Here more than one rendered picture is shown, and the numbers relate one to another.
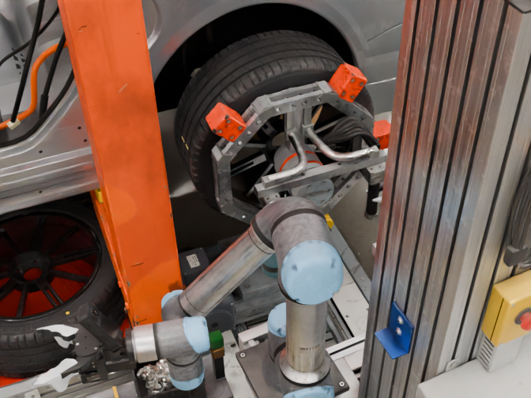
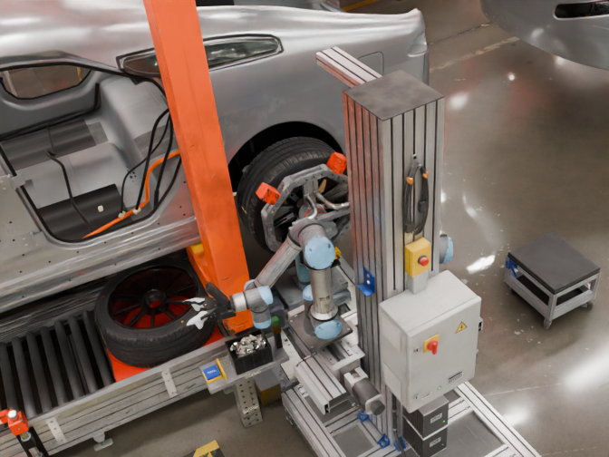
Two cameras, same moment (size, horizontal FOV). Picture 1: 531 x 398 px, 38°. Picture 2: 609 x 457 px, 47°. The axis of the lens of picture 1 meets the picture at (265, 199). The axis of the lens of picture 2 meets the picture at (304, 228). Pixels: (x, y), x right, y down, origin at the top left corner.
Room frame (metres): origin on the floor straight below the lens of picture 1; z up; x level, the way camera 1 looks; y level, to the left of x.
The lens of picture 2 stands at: (-1.09, -0.01, 3.20)
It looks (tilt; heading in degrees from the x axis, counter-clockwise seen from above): 39 degrees down; 359
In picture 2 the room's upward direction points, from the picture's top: 7 degrees counter-clockwise
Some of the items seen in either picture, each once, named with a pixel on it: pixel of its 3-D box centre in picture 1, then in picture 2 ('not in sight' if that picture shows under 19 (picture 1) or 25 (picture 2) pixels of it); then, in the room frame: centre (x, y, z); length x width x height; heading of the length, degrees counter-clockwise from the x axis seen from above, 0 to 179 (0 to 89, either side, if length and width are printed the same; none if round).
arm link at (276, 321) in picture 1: (292, 333); (316, 300); (1.13, -0.06, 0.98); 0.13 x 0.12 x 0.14; 10
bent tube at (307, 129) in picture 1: (340, 132); (335, 192); (1.84, -0.23, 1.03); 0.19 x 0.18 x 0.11; 20
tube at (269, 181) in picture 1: (280, 148); (301, 205); (1.77, -0.05, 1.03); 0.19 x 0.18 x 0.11; 20
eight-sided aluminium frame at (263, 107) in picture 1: (294, 160); (311, 214); (1.92, -0.10, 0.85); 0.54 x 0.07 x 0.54; 110
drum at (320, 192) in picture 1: (303, 174); (316, 220); (1.85, -0.12, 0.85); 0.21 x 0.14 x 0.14; 20
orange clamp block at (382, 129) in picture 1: (378, 136); not in sight; (2.03, -0.39, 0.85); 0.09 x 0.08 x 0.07; 110
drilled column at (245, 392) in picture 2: not in sight; (245, 393); (1.28, 0.37, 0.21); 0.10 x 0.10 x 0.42; 20
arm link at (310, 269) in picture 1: (305, 323); (321, 285); (1.00, -0.08, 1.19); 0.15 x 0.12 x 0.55; 10
